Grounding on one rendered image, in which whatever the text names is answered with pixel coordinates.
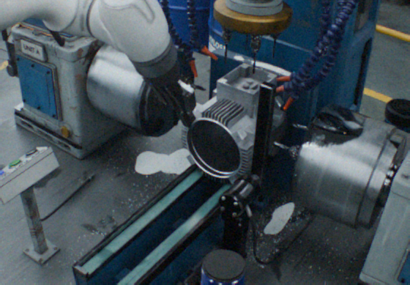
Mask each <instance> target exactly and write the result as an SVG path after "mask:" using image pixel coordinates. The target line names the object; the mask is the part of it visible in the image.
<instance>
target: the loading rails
mask: <svg viewBox="0 0 410 285"><path fill-rule="evenodd" d="M274 164H275V156H272V155H268V162H267V168H266V173H265V179H264V184H263V185H262V186H261V192H260V194H259V196H258V197H257V199H256V200H255V201H252V202H251V204H252V205H254V206H255V209H257V210H260V211H263V209H264V208H265V207H266V206H267V205H268V203H269V199H268V198H267V197H265V196H262V194H263V193H264V192H265V191H266V190H267V189H268V188H269V186H270V185H271V180H272V172H273V169H274ZM231 186H232V184H231V182H230V181H229V180H228V181H227V182H225V183H223V182H222V183H220V181H219V182H217V180H216V181H215V178H214V179H213V180H212V177H210V178H209V179H208V175H207V176H206V177H205V172H204V174H202V170H201V171H199V166H198V165H197V163H195V164H193V165H191V166H189V167H188V168H186V169H185V170H184V171H183V172H182V173H181V174H179V175H178V176H177V178H176V179H174V180H173V181H172V182H171V183H169V184H168V185H167V186H166V187H164V188H163V189H162V190H161V191H160V192H159V193H158V194H157V195H156V196H154V197H153V198H151V199H150V200H148V202H147V203H145V204H144V205H143V206H142V207H140V208H139V209H138V210H137V211H136V212H134V213H133V214H132V215H131V216H130V217H129V218H128V219H127V220H125V221H124V222H123V223H121V224H120V225H119V226H118V227H117V228H115V229H114V230H113V231H112V232H111V233H110V234H109V235H108V236H105V238H104V239H102V240H101V241H100V242H99V243H97V244H96V245H95V246H94V247H93V248H92V249H90V250H89V251H88V252H87V253H86V254H84V255H83V256H82V257H81V258H80V259H78V260H77V261H76V262H75V263H74V264H72V271H73V275H74V279H75V282H76V285H177V284H178V283H179V282H180V281H181V282H182V283H183V282H184V281H185V279H187V278H188V277H189V275H190V274H191V273H192V272H193V271H194V269H193V267H194V266H195V265H196V264H197V263H199V261H200V260H201V259H202V258H203V257H204V256H205V255H206V254H207V252H208V251H210V250H211V249H212V248H213V247H214V246H215V244H216V243H217V242H219V243H222V244H223V232H224V223H225V221H224V220H223V219H222V210H221V207H220V205H219V201H218V199H219V196H220V195H221V194H222V193H223V192H224V191H225V190H228V189H229V188H230V187H231Z"/></svg>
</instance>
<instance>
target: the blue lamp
mask: <svg viewBox="0 0 410 285"><path fill-rule="evenodd" d="M244 282H245V274H244V275H243V276H242V277H241V278H240V279H239V280H237V281H235V282H232V283H228V284H222V283H218V282H216V281H213V280H210V279H209V278H208V277H206V275H205V274H204V272H203V270H202V268H201V285H243V283H244Z"/></svg>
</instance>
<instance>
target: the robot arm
mask: <svg viewBox="0 0 410 285"><path fill-rule="evenodd" d="M27 18H39V19H41V20H42V21H43V22H44V23H45V25H46V26H47V27H48V28H49V29H50V30H52V31H55V32H56V31H58V32H62V33H65V34H71V35H75V36H76V37H80V36H85V37H92V38H97V39H98V40H102V41H103V42H105V43H106V44H108V45H110V46H112V47H113V48H115V49H116V50H117V51H118V52H120V53H123V54H126V55H127V58H128V59H129V60H130V61H131V63H132V64H133V66H134V68H135V69H136V71H137V72H138V74H139V75H141V76H143V77H142V79H143V80H144V81H145V82H146V83H147V84H148V85H149V86H150V87H151V88H152V90H153V91H154V92H155V93H156V95H157V96H158V97H159V98H160V99H161V100H162V102H163V103H165V104H166V105H168V104H170V105H171V107H172V108H173V109H175V112H176V114H177V115H178V117H179V119H180V120H181V122H182V124H183V125H184V126H185V127H188V128H190V127H191V125H192V124H193V122H194V121H195V116H194V114H193V110H194V109H195V107H196V106H197V105H196V99H195V90H196V87H195V85H193V84H192V85H191V86H190V85H187V84H185V83H184V79H183V78H182V77H181V75H180V74H179V70H180V67H179V63H178V61H177V59H176V57H177V49H176V46H175V45H174V42H173V40H172V39H171V36H170V34H169V33H168V23H167V20H166V19H165V16H164V13H163V11H162V9H161V8H160V5H159V2H158V0H0V31H3V30H5V29H8V28H9V27H11V26H13V25H15V24H17V23H19V22H21V21H24V20H26V19H27Z"/></svg>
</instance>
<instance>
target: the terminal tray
mask: <svg viewBox="0 0 410 285"><path fill-rule="evenodd" d="M244 65H247V66H246V67H244ZM255 70H256V71H255V74H253V66H251V65H248V64H245V63H243V64H241V65H240V66H238V67H236V68H235V69H233V70H232V71H231V72H229V73H228V74H226V75H224V76H223V77H222V78H220V79H219V80H218V81H217V94H216V95H217V100H219V99H220V98H221V99H223V98H224V100H226V99H228V100H231V102H232V101H234V103H236V102H237V105H239V104H240V103H241V107H242V106H244V110H245V109H246V108H247V115H248V116H249V118H250V119H251V118H252V119H254V116H256V117H257V113H258V109H257V105H258V92H259V85H260V84H261V83H262V82H263V81H266V82H269V83H271V84H274V85H276V84H277V81H276V78H277V75H275V74H272V73H268V72H266V71H263V70H260V69H258V68H256V69H255ZM269 75H273V76H269ZM223 79H225V81H222V80H223ZM250 90H253V92H250Z"/></svg>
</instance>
